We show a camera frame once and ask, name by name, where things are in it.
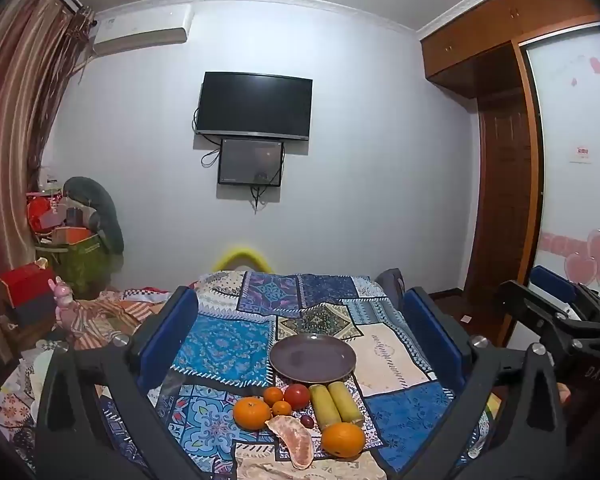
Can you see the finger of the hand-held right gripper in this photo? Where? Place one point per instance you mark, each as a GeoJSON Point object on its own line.
{"type": "Point", "coordinates": [552, 281]}
{"type": "Point", "coordinates": [522, 300]}

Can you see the small black wall monitor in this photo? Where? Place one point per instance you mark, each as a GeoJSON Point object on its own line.
{"type": "Point", "coordinates": [250, 162]}

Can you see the brown wooden wardrobe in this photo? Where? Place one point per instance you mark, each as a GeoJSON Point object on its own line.
{"type": "Point", "coordinates": [485, 30]}

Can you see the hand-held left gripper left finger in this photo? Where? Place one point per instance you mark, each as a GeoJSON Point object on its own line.
{"type": "Point", "coordinates": [180, 332]}

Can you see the white air conditioner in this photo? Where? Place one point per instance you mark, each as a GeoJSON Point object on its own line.
{"type": "Point", "coordinates": [140, 27]}

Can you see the red white door sticker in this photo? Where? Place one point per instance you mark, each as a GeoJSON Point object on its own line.
{"type": "Point", "coordinates": [582, 152]}

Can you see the grey chair back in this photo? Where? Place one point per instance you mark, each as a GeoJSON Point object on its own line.
{"type": "Point", "coordinates": [390, 282]}

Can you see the black wall television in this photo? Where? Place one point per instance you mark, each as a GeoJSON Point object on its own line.
{"type": "Point", "coordinates": [255, 105]}

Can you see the pink toy rabbit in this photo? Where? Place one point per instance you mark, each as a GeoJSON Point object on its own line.
{"type": "Point", "coordinates": [65, 307]}

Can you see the red box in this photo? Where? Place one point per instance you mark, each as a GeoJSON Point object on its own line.
{"type": "Point", "coordinates": [27, 282]}

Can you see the orange striped cloth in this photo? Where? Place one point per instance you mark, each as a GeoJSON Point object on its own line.
{"type": "Point", "coordinates": [110, 312]}

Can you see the red tomato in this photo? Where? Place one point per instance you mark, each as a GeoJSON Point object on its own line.
{"type": "Point", "coordinates": [296, 396]}

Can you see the white heart-print sliding door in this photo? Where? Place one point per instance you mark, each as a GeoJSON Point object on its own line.
{"type": "Point", "coordinates": [575, 185]}

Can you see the blue patchwork tablecloth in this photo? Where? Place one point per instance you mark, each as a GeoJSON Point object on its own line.
{"type": "Point", "coordinates": [230, 340]}

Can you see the red bag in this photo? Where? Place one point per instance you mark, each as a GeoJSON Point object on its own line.
{"type": "Point", "coordinates": [42, 210]}

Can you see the small mandarin orange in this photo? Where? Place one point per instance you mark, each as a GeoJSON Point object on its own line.
{"type": "Point", "coordinates": [273, 395]}
{"type": "Point", "coordinates": [282, 408]}

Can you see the dark round plate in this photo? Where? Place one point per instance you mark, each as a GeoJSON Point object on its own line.
{"type": "Point", "coordinates": [312, 357]}

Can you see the large mandarin orange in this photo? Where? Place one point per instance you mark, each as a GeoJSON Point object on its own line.
{"type": "Point", "coordinates": [252, 412]}

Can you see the red grape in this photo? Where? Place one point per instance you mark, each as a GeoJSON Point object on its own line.
{"type": "Point", "coordinates": [307, 421]}

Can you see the yellow chair back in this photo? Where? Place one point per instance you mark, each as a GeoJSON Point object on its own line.
{"type": "Point", "coordinates": [242, 252]}

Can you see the peeled pomelo segment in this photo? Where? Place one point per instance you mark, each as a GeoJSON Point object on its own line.
{"type": "Point", "coordinates": [292, 440]}

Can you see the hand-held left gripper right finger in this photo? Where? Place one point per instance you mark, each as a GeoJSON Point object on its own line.
{"type": "Point", "coordinates": [430, 332]}

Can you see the round orange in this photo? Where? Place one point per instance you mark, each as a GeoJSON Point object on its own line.
{"type": "Point", "coordinates": [342, 440]}

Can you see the brown striped curtain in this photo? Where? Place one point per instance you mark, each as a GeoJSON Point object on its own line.
{"type": "Point", "coordinates": [15, 135]}

